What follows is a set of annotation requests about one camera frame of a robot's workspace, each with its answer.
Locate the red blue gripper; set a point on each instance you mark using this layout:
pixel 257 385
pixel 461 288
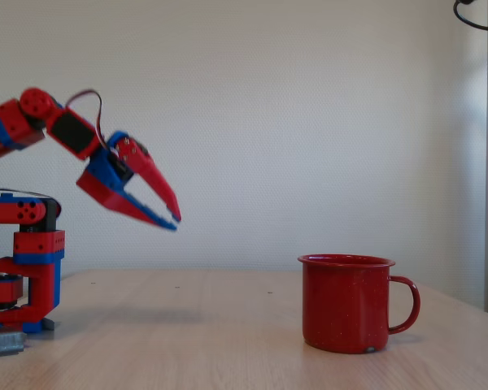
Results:
pixel 107 175

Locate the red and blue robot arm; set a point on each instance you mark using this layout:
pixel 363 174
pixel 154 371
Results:
pixel 36 243

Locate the red enamel mug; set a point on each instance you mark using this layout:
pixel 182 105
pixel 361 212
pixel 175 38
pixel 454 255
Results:
pixel 341 304

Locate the grey metal table clamp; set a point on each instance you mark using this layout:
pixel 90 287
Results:
pixel 2 344

